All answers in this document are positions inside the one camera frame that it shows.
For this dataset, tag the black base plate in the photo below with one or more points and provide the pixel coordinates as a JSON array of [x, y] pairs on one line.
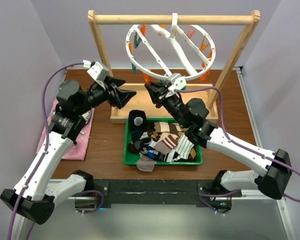
[[154, 192]]

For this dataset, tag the white round clip hanger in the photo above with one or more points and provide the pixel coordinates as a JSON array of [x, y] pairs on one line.
[[155, 49]]

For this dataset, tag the grey sock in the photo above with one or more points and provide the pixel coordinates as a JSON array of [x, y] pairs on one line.
[[145, 165]]

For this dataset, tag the white black striped sock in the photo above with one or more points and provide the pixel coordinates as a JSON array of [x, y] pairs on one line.
[[181, 151]]

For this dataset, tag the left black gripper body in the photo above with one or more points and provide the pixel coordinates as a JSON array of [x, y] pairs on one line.
[[97, 94]]

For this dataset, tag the black blue sports sock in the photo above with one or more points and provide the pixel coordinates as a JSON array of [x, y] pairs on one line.
[[138, 128]]

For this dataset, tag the blue patterned plate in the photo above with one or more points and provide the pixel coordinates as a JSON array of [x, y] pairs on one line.
[[87, 115]]

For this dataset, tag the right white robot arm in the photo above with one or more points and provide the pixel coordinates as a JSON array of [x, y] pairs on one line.
[[269, 171]]

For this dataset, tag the wooden hanger rack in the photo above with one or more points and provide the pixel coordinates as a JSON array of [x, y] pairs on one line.
[[249, 23]]

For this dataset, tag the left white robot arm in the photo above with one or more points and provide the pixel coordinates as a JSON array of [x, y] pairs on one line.
[[30, 197]]

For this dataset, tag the pink cloth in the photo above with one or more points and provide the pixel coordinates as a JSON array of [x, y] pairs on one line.
[[78, 151]]

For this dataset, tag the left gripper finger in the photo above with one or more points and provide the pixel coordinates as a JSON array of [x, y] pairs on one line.
[[113, 82], [120, 97]]

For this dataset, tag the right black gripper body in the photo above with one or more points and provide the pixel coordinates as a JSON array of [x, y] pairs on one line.
[[172, 103]]

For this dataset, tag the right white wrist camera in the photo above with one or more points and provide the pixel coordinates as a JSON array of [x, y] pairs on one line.
[[177, 82]]

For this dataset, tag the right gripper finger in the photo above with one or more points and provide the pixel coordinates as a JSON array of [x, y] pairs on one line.
[[153, 93], [161, 86]]

